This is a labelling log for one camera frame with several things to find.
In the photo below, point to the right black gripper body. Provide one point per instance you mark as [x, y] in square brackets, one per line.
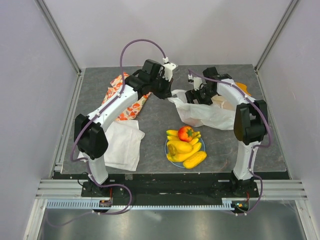
[203, 95]

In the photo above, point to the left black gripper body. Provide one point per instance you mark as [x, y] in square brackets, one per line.
[162, 86]

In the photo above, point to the white plastic bag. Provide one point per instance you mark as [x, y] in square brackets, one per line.
[219, 115]

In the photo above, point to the small yellow banana bunch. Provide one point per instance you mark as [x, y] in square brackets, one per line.
[172, 135]

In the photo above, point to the orange persimmon fruit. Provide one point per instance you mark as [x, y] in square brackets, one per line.
[185, 133]

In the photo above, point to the large yellow banana bunch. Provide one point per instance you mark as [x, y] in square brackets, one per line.
[181, 157]

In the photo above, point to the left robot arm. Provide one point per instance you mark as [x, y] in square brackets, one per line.
[89, 130]

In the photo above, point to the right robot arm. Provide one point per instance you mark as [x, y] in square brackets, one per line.
[250, 127]

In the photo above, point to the orange cloth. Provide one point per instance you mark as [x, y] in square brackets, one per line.
[242, 88]

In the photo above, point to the floral patterned cloth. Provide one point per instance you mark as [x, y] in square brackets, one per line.
[131, 111]

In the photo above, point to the white cloth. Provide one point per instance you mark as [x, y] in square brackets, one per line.
[124, 140]

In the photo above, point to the blue plate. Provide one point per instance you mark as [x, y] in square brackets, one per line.
[180, 164]

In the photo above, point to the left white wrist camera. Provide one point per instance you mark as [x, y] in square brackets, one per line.
[168, 68]

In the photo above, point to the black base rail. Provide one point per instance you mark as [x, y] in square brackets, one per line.
[171, 188]

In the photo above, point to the light blue cable duct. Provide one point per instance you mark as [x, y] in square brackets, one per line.
[95, 204]

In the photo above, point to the right aluminium frame post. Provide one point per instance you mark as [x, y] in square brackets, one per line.
[276, 33]

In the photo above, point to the aluminium frame post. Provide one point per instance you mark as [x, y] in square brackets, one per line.
[276, 33]
[58, 34]

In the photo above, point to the left aluminium frame post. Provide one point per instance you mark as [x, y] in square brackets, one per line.
[58, 34]

